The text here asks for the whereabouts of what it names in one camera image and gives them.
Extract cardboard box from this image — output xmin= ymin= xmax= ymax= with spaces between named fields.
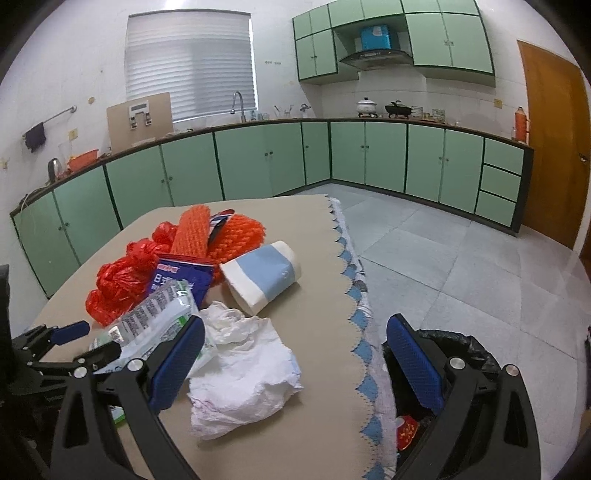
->
xmin=107 ymin=92 xmax=174 ymax=149

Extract orange thermos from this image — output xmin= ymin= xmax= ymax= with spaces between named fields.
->
xmin=512 ymin=106 xmax=529 ymax=143

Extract green white drink carton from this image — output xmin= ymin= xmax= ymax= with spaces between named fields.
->
xmin=90 ymin=279 xmax=218 ymax=425

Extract blue snack packet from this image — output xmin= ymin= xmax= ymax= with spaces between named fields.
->
xmin=147 ymin=210 xmax=234 ymax=309

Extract metal towel rail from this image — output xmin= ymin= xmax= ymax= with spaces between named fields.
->
xmin=23 ymin=106 xmax=78 ymax=138

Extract green wall cabinets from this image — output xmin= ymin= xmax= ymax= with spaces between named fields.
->
xmin=292 ymin=0 xmax=497 ymax=86

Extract white blue paper roll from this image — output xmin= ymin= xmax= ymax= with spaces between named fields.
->
xmin=219 ymin=240 xmax=303 ymax=317

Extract blue box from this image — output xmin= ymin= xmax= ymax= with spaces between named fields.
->
xmin=360 ymin=25 xmax=393 ymax=51

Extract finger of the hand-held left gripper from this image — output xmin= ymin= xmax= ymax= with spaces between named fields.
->
xmin=28 ymin=344 xmax=122 ymax=377
xmin=11 ymin=322 xmax=90 ymax=365

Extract dark towel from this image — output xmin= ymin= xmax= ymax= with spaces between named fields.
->
xmin=24 ymin=122 xmax=47 ymax=153

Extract wooden door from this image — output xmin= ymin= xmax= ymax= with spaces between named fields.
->
xmin=516 ymin=39 xmax=591 ymax=250

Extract green base cabinets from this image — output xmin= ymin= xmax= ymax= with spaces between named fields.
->
xmin=10 ymin=117 xmax=534 ymax=301

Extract white blue lace tablecloth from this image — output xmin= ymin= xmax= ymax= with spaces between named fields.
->
xmin=325 ymin=196 xmax=402 ymax=480

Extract red plastic bag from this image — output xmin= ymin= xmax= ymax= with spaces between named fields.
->
xmin=85 ymin=220 xmax=185 ymax=326

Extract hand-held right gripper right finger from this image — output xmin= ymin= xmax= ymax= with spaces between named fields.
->
xmin=385 ymin=314 xmax=543 ymax=480

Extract orange basin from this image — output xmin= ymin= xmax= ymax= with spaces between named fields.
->
xmin=67 ymin=149 xmax=100 ymax=174

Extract white window blind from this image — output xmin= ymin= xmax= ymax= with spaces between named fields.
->
xmin=124 ymin=13 xmax=257 ymax=123

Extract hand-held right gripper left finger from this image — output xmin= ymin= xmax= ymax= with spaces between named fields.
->
xmin=48 ymin=316 xmax=206 ymax=480

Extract crumpled white tissue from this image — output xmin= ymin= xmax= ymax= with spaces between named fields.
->
xmin=187 ymin=301 xmax=304 ymax=439

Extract red printed cup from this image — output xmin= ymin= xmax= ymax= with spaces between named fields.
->
xmin=394 ymin=414 xmax=421 ymax=450

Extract bin with black bag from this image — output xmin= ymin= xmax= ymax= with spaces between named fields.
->
xmin=381 ymin=329 xmax=504 ymax=480

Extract range hood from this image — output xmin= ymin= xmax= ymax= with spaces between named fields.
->
xmin=339 ymin=50 xmax=413 ymax=71

